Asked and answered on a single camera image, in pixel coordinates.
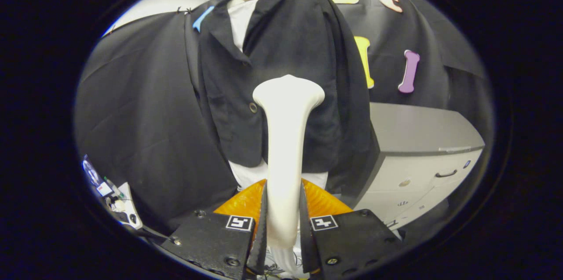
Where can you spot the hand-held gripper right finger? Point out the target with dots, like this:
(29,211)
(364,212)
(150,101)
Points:
(352,240)

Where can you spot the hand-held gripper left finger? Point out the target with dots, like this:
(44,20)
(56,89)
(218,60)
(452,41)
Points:
(211,245)

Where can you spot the white garment steamer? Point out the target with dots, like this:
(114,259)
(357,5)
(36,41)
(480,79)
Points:
(286,148)

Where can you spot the black suit jacket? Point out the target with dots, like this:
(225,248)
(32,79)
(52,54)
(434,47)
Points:
(290,38)

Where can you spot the white shirt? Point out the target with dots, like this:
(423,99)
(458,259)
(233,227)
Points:
(242,20)

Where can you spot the white side desk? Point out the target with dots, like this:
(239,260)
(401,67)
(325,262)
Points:
(132,209)

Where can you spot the clear plastic bottle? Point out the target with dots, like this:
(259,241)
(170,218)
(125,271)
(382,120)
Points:
(114,187)

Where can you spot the grey cabinet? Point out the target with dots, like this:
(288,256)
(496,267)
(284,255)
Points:
(418,139)

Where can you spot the computer monitor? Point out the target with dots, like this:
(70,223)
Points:
(91,172)

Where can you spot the black backdrop cloth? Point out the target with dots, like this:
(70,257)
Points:
(145,108)

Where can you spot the row of black clips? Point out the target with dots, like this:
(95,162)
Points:
(178,9)

